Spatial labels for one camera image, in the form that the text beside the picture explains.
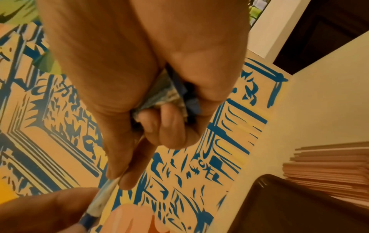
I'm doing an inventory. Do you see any person's right hand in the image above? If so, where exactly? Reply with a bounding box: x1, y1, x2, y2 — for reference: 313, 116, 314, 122
35, 0, 252, 191

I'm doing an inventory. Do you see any person's left hand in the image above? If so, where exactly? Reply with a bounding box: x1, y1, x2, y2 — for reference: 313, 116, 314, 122
0, 187, 101, 233

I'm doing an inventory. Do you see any dark brown tray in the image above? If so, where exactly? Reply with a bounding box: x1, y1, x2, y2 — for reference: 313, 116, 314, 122
226, 174, 369, 233

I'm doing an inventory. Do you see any dark side table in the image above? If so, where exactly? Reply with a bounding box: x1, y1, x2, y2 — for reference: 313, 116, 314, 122
272, 0, 369, 76

